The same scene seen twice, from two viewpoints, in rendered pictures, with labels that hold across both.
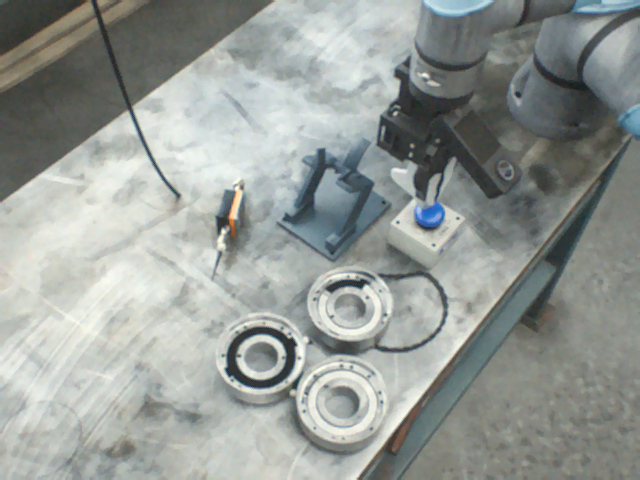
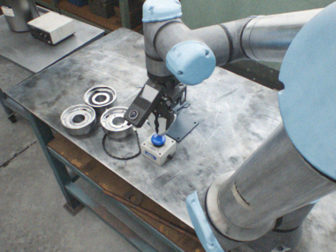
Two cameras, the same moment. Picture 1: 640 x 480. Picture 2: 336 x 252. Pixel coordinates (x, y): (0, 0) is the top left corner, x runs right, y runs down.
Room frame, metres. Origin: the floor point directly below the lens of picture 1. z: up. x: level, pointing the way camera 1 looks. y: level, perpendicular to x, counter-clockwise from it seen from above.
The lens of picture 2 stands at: (0.68, -0.69, 1.48)
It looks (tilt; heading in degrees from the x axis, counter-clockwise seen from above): 46 degrees down; 92
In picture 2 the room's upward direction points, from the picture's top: straight up
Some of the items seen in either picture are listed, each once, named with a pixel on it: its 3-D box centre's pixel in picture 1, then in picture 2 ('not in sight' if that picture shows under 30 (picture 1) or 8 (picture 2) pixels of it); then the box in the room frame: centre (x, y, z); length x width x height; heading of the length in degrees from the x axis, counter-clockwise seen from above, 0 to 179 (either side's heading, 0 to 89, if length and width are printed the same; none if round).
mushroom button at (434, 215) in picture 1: (427, 220); (158, 143); (0.63, -0.14, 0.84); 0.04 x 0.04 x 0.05
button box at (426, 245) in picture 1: (428, 227); (159, 148); (0.64, -0.14, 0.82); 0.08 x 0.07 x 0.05; 144
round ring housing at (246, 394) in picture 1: (261, 360); (101, 100); (0.43, 0.06, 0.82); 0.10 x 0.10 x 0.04
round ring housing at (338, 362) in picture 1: (342, 404); (79, 120); (0.38, -0.04, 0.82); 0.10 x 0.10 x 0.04
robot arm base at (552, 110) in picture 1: (566, 79); (272, 214); (0.90, -0.35, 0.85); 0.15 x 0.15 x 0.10
